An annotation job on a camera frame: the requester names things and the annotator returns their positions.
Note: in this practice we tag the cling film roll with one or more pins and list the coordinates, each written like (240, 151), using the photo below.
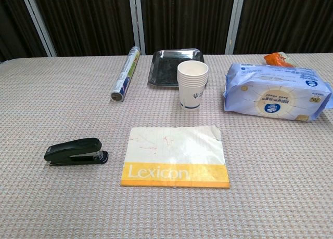
(127, 72)

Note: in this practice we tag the beige woven tablecloth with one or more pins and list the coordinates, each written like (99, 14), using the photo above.
(78, 202)

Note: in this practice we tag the black stapler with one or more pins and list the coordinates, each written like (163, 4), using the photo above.
(75, 148)

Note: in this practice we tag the stainless steel rectangular tray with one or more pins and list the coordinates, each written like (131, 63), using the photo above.
(166, 65)

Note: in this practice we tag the light blue tissue pack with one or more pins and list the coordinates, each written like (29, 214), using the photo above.
(273, 93)

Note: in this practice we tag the orange snack packet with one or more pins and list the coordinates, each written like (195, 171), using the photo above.
(277, 59)

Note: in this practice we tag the grey partition frame post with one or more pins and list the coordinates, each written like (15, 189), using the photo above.
(39, 23)
(137, 20)
(235, 20)

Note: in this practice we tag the white paper cup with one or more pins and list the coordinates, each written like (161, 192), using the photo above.
(192, 91)

